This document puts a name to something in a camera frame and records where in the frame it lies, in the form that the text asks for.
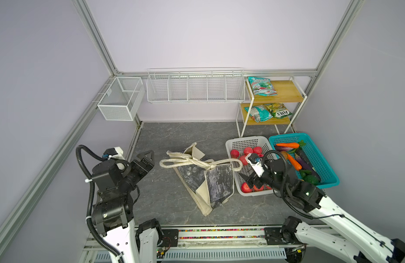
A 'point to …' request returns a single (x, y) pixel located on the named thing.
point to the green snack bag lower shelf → (278, 110)
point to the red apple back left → (235, 153)
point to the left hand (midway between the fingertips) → (148, 159)
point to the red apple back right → (257, 149)
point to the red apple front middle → (248, 150)
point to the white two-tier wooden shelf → (289, 92)
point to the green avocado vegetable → (311, 179)
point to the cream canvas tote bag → (211, 182)
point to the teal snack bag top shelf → (262, 86)
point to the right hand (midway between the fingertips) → (249, 166)
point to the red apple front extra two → (259, 189)
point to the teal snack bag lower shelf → (259, 113)
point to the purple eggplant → (306, 166)
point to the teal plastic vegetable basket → (327, 177)
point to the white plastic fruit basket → (238, 148)
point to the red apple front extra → (245, 188)
